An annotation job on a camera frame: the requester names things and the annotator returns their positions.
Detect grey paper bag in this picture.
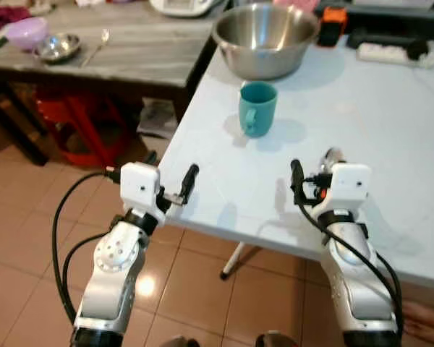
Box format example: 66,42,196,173
137,97,179,139

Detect red plastic stool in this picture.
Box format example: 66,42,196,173
34,90,132,169

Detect teal ceramic mug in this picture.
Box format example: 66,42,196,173
238,81,279,139

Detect white table leg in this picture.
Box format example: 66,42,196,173
220,242,251,281

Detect white power strip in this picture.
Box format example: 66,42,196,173
357,42,434,70

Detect metal spoon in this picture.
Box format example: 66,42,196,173
80,29,111,70

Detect large stainless steel bowl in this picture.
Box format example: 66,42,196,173
212,2,322,81

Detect orange and black device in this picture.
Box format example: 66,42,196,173
318,6,348,48

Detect small stainless steel dish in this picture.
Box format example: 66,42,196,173
34,33,82,65

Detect white kitchen appliance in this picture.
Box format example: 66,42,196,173
149,0,229,19

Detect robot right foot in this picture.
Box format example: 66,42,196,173
256,330,302,347

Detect pink object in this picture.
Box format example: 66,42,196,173
271,0,320,12

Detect black box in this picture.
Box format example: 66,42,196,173
346,0,434,24

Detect person's bare feet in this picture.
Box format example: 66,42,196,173
401,299,434,346

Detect purple plastic bowl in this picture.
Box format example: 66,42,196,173
4,17,49,51

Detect maroon cloth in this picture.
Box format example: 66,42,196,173
0,6,32,35

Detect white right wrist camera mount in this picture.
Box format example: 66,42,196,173
311,163,373,226

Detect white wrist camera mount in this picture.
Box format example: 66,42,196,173
311,163,373,226
119,162,168,224

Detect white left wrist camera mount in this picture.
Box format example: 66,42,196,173
119,162,168,224

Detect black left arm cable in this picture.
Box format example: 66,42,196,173
51,167,124,323

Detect dark wooden table frame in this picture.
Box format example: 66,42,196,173
0,40,218,168

